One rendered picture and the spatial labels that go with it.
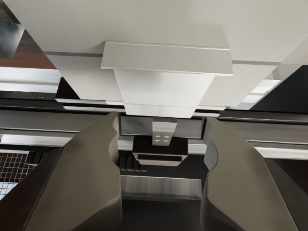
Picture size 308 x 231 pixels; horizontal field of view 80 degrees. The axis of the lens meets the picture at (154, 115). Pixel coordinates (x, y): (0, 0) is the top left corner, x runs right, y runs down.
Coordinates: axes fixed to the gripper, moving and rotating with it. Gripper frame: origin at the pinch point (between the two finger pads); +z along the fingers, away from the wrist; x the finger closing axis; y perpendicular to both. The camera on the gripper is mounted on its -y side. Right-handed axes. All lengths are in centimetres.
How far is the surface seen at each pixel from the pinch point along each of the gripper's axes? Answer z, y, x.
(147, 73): 4.6, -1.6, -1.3
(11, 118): 29, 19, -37
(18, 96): 57, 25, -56
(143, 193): 2.3, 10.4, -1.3
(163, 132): 14.7, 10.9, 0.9
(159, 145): 20.9, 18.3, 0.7
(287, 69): 164, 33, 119
